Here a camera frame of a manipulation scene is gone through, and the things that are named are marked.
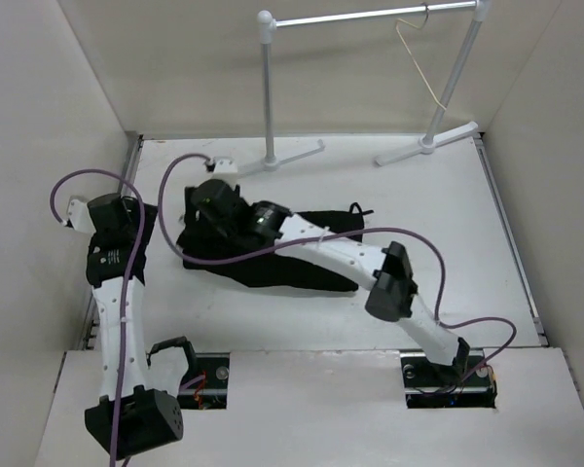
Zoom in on black trousers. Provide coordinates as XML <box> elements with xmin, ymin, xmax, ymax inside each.
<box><xmin>176</xmin><ymin>187</ymin><xmax>374</xmax><ymax>293</ymax></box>

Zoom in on cream wire hanger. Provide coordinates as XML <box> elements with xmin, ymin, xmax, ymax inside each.
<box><xmin>394</xmin><ymin>2</ymin><xmax>447</xmax><ymax>111</ymax></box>

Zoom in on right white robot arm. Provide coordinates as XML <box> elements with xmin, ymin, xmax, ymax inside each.
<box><xmin>178</xmin><ymin>179</ymin><xmax>469</xmax><ymax>385</ymax></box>

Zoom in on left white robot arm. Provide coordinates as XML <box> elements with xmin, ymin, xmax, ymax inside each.
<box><xmin>85</xmin><ymin>194</ymin><xmax>199</xmax><ymax>463</ymax></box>

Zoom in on white clothes rack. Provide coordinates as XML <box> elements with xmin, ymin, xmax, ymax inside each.
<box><xmin>211</xmin><ymin>0</ymin><xmax>493</xmax><ymax>185</ymax></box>

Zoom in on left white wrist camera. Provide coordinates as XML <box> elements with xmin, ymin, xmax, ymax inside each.
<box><xmin>66</xmin><ymin>196</ymin><xmax>92</xmax><ymax>234</ymax></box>

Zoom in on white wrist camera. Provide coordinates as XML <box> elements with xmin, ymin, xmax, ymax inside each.
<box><xmin>66</xmin><ymin>196</ymin><xmax>92</xmax><ymax>234</ymax></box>
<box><xmin>205</xmin><ymin>158</ymin><xmax>238</xmax><ymax>181</ymax></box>

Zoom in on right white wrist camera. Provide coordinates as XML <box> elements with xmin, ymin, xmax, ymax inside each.
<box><xmin>205</xmin><ymin>158</ymin><xmax>238</xmax><ymax>181</ymax></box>

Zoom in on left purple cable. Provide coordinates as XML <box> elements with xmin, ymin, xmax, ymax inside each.
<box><xmin>51</xmin><ymin>167</ymin><xmax>149</xmax><ymax>467</ymax></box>

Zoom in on purple cable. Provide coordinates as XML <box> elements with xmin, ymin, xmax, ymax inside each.
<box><xmin>51</xmin><ymin>167</ymin><xmax>149</xmax><ymax>467</ymax></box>
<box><xmin>157</xmin><ymin>153</ymin><xmax>519</xmax><ymax>385</ymax></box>

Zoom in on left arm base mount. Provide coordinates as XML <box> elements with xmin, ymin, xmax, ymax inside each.
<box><xmin>146</xmin><ymin>337</ymin><xmax>231</xmax><ymax>410</ymax></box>

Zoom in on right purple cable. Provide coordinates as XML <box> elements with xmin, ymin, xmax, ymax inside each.
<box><xmin>157</xmin><ymin>153</ymin><xmax>519</xmax><ymax>385</ymax></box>

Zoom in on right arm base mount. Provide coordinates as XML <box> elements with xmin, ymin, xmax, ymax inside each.
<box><xmin>400</xmin><ymin>349</ymin><xmax>497</xmax><ymax>409</ymax></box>

